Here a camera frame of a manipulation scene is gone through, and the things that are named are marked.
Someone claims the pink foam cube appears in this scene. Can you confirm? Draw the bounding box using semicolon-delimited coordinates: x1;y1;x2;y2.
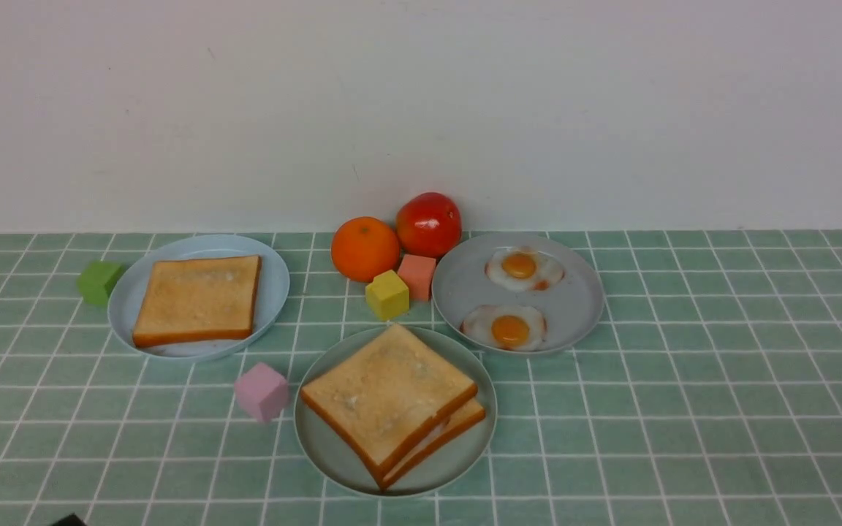
234;362;290;423

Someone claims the yellow foam cube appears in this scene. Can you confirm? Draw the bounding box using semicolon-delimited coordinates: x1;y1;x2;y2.
365;270;411;321

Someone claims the back fried egg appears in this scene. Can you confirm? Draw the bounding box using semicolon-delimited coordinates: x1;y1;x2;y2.
484;247;565;293

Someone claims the green foam cube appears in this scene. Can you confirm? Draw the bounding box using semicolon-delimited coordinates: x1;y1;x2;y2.
76;260;126;307

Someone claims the salmon foam cube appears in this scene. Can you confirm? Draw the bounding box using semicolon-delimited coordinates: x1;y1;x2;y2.
397;254;437;302

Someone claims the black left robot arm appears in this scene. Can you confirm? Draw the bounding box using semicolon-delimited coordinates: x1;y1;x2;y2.
50;513;88;526

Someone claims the fried egg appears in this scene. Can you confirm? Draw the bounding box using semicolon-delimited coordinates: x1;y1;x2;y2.
484;247;565;293
459;304;547;351

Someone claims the front fried egg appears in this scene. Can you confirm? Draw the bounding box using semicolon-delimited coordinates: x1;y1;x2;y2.
459;304;547;351

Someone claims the green centre plate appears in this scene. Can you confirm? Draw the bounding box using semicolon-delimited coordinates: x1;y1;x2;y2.
295;325;498;498

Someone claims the orange fruit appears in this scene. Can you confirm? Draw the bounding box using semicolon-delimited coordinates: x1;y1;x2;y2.
330;216;401;283

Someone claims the toast slice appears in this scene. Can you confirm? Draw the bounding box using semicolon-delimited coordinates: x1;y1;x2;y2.
300;325;479;487
132;254;262;348
379;399;487;492

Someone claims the red tomato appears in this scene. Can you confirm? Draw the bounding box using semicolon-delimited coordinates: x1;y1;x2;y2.
395;192;463;259

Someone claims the grey egg plate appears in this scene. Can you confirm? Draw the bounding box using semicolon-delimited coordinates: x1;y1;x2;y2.
431;231;605;357

